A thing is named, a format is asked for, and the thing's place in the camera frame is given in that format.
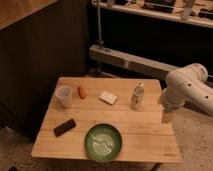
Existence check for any clear plastic bottle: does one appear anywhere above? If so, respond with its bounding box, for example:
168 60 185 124
130 82 144 110

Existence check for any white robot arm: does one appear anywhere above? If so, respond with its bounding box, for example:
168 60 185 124
160 63 213 123

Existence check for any white sponge block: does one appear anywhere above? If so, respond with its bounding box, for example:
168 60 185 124
99 91 118 105

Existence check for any wooden table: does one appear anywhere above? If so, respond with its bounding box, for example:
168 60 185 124
32 77 181 163

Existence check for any green bowl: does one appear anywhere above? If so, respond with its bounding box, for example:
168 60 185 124
84 123 122 163

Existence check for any metal shelf rack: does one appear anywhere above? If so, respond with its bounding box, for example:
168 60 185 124
89 6 213 87

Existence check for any orange carrot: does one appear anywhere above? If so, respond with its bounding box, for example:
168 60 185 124
78 86 87 99

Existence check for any black rectangular bar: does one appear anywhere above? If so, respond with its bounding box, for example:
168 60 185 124
53 119 76 137

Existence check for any clear plastic cup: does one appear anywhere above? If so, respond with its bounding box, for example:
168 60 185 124
55 85 73 108

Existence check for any dark wooden cabinet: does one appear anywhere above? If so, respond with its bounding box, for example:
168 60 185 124
0 0 88 139

